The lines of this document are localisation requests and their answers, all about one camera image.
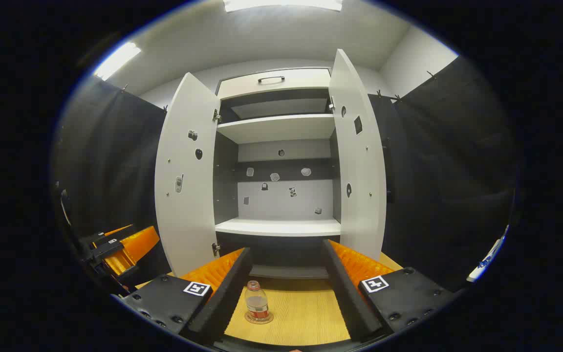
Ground white cabinet shelf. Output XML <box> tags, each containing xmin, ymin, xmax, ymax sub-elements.
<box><xmin>217</xmin><ymin>114</ymin><xmax>336</xmax><ymax>144</ymax></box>
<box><xmin>215</xmin><ymin>218</ymin><xmax>342</xmax><ymax>238</ymax></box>

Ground white and grey cabinet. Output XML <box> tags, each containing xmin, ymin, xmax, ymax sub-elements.
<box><xmin>213</xmin><ymin>67</ymin><xmax>343</xmax><ymax>280</ymax></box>

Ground white door with phone sticker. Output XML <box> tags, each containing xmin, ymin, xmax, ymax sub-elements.
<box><xmin>154</xmin><ymin>72</ymin><xmax>222</xmax><ymax>278</ymax></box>

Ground ceiling light panel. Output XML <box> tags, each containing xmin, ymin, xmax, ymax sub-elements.
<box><xmin>93</xmin><ymin>42</ymin><xmax>142</xmax><ymax>82</ymax></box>
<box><xmin>223</xmin><ymin>0</ymin><xmax>344</xmax><ymax>13</ymax></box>

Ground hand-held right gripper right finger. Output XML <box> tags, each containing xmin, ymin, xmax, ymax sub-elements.
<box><xmin>322</xmin><ymin>239</ymin><xmax>458</xmax><ymax>343</ymax></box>

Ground clear plastic bottle red label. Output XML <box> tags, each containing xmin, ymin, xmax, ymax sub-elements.
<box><xmin>245</xmin><ymin>280</ymin><xmax>270</xmax><ymax>322</ymax></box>

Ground round brown coaster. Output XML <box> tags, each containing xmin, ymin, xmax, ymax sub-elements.
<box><xmin>243</xmin><ymin>310</ymin><xmax>275</xmax><ymax>325</ymax></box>

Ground white cabinet drawer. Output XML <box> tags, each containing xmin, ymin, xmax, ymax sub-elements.
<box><xmin>217</xmin><ymin>67</ymin><xmax>332</xmax><ymax>101</ymax></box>

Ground white door with headphones sticker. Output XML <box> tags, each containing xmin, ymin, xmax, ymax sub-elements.
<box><xmin>329</xmin><ymin>48</ymin><xmax>388</xmax><ymax>261</ymax></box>

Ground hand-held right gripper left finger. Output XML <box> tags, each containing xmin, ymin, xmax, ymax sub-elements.
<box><xmin>118</xmin><ymin>247</ymin><xmax>254</xmax><ymax>349</ymax></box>

